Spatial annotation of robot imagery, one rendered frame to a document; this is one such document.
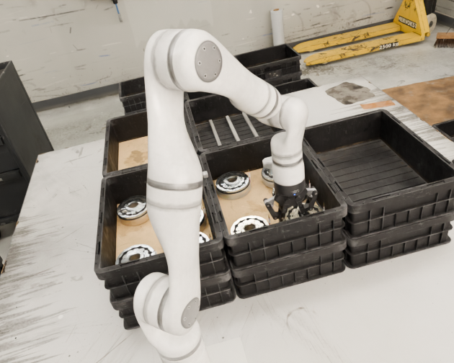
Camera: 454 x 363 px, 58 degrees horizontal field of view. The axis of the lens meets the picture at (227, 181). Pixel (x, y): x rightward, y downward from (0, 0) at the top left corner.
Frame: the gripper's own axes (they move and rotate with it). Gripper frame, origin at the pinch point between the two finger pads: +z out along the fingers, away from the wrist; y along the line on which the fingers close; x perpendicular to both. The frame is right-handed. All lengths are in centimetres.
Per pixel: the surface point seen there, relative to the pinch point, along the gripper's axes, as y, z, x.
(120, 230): -45.8, 2.5, 16.1
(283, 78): 51, 37, 175
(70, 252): -66, 15, 28
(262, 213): -6.0, 2.3, 8.2
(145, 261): -36.7, -7.5, -9.0
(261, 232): -10.0, -7.1, -9.0
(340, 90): 54, 14, 93
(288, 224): -3.4, -7.5, -8.9
